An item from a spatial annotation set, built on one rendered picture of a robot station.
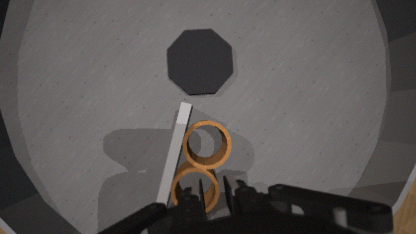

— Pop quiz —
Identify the grey round turntable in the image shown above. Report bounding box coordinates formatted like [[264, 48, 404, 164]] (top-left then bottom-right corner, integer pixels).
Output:
[[0, 0, 416, 234]]

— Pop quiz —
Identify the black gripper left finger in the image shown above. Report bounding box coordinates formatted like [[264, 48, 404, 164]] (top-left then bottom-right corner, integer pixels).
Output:
[[97, 179, 206, 234]]

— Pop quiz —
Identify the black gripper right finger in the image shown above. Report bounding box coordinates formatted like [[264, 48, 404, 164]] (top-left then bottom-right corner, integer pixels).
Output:
[[223, 175, 394, 234]]

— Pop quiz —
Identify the bronze bushing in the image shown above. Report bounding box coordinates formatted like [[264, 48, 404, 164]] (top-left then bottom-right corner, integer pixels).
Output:
[[171, 161, 220, 212], [183, 120, 232, 170]]

